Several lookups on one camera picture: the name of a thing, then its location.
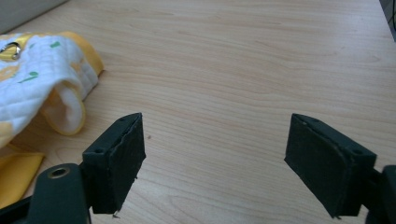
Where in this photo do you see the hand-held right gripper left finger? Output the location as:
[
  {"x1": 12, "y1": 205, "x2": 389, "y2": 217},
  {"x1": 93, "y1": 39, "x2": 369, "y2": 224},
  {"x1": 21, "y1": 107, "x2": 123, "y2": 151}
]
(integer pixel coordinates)
[{"x1": 81, "y1": 112, "x2": 147, "y2": 216}]

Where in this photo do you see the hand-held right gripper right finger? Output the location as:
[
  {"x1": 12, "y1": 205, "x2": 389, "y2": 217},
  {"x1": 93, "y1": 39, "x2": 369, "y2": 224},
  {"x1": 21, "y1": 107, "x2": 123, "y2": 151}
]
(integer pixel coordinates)
[{"x1": 283, "y1": 113, "x2": 377, "y2": 218}]

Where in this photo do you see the white quilted yellow-trimmed baby garment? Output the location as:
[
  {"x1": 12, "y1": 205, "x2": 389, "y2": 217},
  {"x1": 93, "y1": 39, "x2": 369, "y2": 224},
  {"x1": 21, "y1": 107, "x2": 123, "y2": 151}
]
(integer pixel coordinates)
[{"x1": 0, "y1": 30, "x2": 105, "y2": 210}]

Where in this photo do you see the silver metal snap ring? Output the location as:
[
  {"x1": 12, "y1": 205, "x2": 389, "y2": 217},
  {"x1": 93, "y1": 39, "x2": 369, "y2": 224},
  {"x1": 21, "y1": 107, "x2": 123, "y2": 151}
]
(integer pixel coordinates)
[{"x1": 0, "y1": 41, "x2": 22, "y2": 61}]

